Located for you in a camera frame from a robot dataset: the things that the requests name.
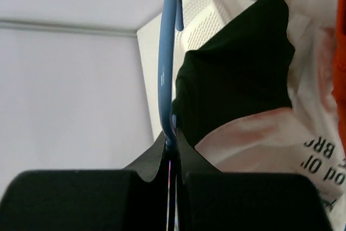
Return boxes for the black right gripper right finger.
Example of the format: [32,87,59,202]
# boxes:
[177,131,332,230]

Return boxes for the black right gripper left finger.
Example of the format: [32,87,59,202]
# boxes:
[1,134,168,230]

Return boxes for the green white t shirt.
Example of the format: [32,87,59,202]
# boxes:
[170,0,346,213]

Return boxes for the orange t shirt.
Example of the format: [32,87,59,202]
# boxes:
[331,0,346,107]

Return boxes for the blue wire hanger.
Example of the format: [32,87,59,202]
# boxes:
[157,0,184,153]

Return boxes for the white plastic laundry basket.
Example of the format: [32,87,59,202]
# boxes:
[137,0,238,138]

